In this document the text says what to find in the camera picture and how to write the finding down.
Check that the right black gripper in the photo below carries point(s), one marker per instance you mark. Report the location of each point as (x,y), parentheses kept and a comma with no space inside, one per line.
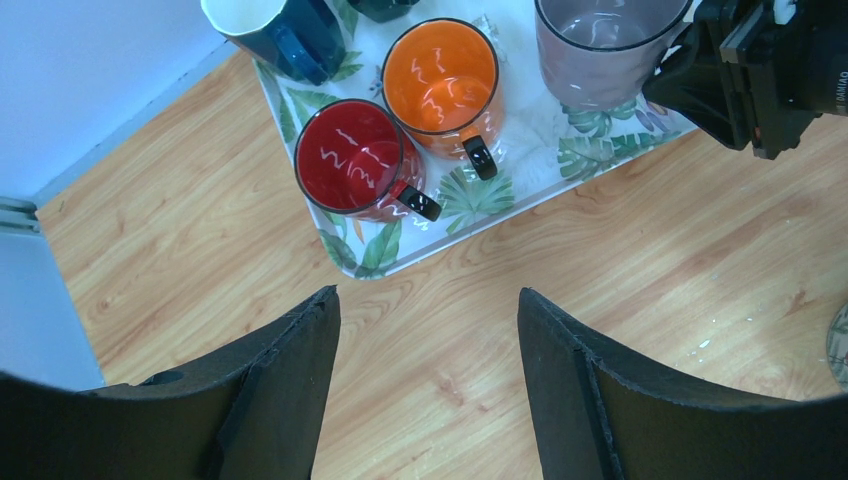
(757,73)

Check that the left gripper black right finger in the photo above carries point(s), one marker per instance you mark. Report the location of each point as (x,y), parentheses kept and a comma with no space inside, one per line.
(601,410)

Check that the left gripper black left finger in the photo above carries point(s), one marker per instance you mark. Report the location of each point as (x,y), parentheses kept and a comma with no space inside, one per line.
(251,409)

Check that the mauve mug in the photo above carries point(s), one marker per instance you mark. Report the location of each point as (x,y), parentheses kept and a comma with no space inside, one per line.
(597,54)

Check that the cream cat pattern mug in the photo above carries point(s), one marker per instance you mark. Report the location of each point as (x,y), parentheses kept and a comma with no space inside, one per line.
(836,347)

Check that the orange mug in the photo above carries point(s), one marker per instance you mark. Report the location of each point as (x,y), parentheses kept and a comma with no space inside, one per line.
(441,84)

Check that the red mug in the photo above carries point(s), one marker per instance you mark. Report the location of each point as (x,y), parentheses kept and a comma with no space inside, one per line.
(354,160)

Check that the blue mug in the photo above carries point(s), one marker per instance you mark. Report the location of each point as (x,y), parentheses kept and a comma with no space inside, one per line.
(299,39)

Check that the leaf pattern tray mat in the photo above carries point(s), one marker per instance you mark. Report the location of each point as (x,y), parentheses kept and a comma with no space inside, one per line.
(544,148)

